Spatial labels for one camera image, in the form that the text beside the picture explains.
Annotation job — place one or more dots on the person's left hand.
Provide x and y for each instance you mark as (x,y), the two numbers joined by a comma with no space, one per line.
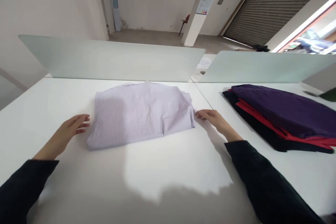
(67,132)

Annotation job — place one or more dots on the person's right hand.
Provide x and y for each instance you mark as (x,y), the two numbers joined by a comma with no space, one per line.
(216,120)

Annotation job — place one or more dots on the person's left fingers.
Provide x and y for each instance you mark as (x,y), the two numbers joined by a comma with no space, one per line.
(80,118)

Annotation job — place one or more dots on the person's right fingers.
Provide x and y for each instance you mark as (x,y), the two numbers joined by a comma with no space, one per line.
(203,114)

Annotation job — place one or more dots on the white paper sheet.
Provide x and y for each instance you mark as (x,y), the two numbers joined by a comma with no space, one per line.
(205,62)

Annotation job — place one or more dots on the folded black garment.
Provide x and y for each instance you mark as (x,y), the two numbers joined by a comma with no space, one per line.
(260,130)

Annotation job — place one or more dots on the folded lilac striped shirt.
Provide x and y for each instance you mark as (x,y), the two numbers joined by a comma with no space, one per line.
(141,111)

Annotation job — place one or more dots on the folded red garment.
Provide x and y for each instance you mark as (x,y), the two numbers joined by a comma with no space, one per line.
(265,119)

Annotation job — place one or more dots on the long frosted glass divider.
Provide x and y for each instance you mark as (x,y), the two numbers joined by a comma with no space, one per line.
(110,60)

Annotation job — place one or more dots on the short frosted glass divider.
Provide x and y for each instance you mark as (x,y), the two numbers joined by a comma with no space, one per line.
(265,66)

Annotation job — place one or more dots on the folded purple garment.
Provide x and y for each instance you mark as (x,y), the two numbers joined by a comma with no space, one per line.
(288,108)

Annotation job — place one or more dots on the black object on floor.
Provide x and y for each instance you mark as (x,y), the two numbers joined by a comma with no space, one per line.
(262,48)

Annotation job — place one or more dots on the red chair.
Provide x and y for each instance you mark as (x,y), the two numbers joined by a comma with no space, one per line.
(185,19)

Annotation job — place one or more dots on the grey side panel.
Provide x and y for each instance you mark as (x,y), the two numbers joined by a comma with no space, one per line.
(324,81)

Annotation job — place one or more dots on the grey roller shutter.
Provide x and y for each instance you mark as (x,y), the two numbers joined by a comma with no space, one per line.
(273,8)

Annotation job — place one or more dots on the dark green object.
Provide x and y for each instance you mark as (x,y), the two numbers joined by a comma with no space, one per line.
(330,95)

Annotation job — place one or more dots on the bright glass doorway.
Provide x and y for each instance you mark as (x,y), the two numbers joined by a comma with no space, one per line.
(312,32)

